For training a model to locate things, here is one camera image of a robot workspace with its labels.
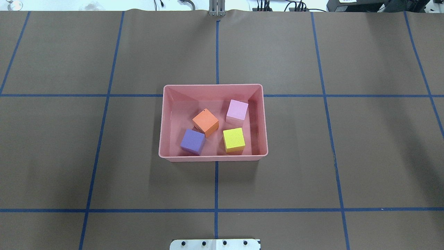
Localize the orange foam block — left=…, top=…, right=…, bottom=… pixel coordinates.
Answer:
left=192, top=109, right=219, bottom=138

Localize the pink foam block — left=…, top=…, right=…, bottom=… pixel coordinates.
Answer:
left=225, top=99, right=249, bottom=127

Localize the yellow foam block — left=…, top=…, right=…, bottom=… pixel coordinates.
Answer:
left=223, top=127, right=246, bottom=153

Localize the purple foam block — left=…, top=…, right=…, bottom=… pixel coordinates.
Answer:
left=180, top=129, right=206, bottom=156

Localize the aluminium frame post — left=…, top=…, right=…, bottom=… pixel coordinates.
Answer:
left=209, top=0, right=226, bottom=17

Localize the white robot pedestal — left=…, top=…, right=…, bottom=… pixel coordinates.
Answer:
left=169, top=239, right=262, bottom=250

